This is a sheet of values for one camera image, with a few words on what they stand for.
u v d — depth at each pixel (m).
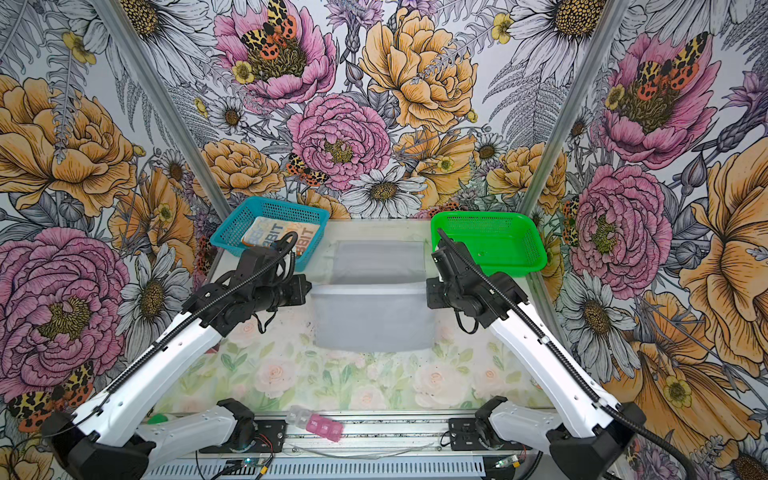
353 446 0.73
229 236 1.11
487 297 0.46
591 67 0.80
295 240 0.56
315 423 0.75
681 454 0.58
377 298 0.79
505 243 1.12
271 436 0.73
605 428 0.37
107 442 0.38
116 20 0.72
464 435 0.74
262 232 1.13
